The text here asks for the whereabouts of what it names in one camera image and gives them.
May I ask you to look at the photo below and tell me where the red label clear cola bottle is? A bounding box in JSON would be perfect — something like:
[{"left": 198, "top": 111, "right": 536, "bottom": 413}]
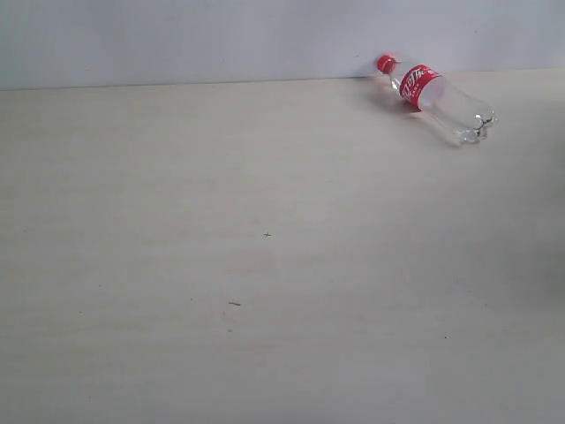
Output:
[{"left": 375, "top": 54, "right": 497, "bottom": 145}]

